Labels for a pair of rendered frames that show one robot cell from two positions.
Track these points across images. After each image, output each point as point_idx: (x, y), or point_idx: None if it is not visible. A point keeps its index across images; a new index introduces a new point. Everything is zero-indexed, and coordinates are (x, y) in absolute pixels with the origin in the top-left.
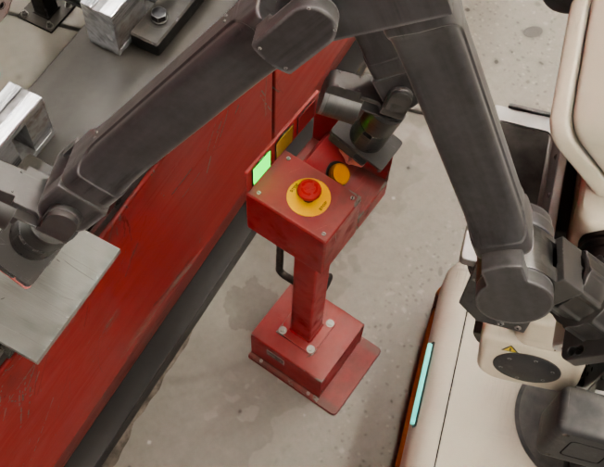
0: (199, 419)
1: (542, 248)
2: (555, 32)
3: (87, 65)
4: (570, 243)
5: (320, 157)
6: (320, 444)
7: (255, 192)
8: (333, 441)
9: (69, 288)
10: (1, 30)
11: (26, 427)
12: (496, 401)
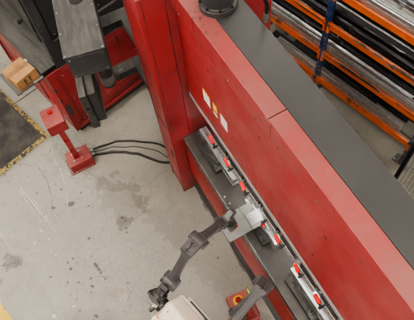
0: (239, 289)
1: (167, 282)
2: None
3: (289, 264)
4: (166, 290)
5: (249, 312)
6: (216, 315)
7: (246, 289)
8: (214, 319)
9: (226, 230)
10: None
11: None
12: None
